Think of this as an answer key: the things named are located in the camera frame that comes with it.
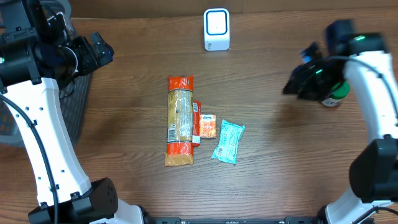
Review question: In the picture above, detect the green lidded jar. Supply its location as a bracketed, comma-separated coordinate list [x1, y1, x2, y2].
[321, 82, 350, 107]

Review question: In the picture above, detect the teal snack pouch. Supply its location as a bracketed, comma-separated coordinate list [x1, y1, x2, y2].
[211, 119, 245, 165]

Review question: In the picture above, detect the orange tissue packet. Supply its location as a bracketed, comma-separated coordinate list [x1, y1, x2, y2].
[200, 114, 216, 138]

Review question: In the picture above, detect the thin red snack stick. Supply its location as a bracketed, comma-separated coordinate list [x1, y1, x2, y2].
[192, 100, 201, 147]

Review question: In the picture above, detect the red snack package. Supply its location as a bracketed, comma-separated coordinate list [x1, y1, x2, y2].
[165, 75, 193, 167]

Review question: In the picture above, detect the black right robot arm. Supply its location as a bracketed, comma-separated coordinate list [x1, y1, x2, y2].
[282, 19, 397, 223]

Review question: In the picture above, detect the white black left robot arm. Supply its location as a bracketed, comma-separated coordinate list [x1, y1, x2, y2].
[1, 1, 151, 224]

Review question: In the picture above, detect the white barcode scanner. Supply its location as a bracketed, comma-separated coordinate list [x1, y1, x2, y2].
[203, 8, 231, 51]

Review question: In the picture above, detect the grey plastic mesh basket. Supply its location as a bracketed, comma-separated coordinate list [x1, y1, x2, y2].
[1, 0, 91, 147]

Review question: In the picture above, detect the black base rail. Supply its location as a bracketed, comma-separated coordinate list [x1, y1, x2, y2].
[154, 217, 327, 224]

